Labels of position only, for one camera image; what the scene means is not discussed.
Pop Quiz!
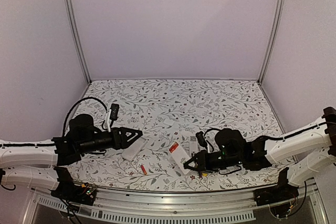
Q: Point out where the red battery in display remote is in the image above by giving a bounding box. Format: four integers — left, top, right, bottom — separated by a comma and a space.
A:
169, 144, 179, 153

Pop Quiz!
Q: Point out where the slim white remote control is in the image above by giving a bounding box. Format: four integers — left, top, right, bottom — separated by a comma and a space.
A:
189, 136, 198, 156

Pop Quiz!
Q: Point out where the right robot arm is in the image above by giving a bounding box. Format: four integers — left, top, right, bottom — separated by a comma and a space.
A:
183, 107, 335, 201

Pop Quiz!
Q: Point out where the white remote with display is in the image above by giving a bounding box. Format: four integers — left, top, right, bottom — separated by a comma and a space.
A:
168, 141, 191, 175

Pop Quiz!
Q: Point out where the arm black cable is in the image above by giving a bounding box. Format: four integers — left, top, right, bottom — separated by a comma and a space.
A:
204, 122, 329, 142
0, 97, 108, 148

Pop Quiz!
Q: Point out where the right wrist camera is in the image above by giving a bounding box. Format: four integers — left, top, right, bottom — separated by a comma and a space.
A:
196, 131, 214, 153

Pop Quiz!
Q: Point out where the floral patterned table mat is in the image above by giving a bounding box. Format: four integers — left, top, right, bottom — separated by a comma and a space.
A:
68, 80, 294, 192

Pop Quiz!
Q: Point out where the right aluminium frame post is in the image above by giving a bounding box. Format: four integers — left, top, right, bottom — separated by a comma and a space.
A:
258, 0, 285, 86

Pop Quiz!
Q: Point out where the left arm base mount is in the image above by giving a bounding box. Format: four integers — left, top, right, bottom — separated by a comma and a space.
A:
50, 182, 97, 206

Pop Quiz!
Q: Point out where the left aluminium frame post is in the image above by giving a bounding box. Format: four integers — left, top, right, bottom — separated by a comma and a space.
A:
64, 0, 92, 84

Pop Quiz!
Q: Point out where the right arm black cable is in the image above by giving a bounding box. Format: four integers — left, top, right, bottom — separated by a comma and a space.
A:
204, 122, 329, 142

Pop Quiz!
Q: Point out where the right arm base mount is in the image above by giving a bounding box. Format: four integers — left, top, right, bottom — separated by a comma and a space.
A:
253, 184, 299, 219

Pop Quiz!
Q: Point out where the black-faced white remote control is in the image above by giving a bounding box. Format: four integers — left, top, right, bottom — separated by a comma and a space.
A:
121, 137, 148, 162

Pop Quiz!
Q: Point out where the small white battery cover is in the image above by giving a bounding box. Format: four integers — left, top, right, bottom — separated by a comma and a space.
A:
162, 120, 175, 127

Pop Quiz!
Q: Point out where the upper red AAA battery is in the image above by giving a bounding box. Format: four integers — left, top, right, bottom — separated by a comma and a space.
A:
140, 165, 147, 175

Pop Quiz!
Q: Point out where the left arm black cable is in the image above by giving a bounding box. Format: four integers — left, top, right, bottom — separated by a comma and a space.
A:
0, 97, 108, 148

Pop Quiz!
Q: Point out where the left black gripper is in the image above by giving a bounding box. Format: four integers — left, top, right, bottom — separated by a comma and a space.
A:
79, 126, 142, 154

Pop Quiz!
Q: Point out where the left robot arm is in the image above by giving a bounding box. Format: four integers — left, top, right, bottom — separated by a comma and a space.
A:
1, 114, 143, 200

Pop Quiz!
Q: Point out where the front aluminium rail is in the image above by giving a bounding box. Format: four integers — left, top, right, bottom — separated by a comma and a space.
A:
25, 182, 326, 224

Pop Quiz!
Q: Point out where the aluminium frame post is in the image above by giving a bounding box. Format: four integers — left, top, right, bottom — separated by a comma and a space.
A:
258, 0, 285, 86
64, 0, 92, 84

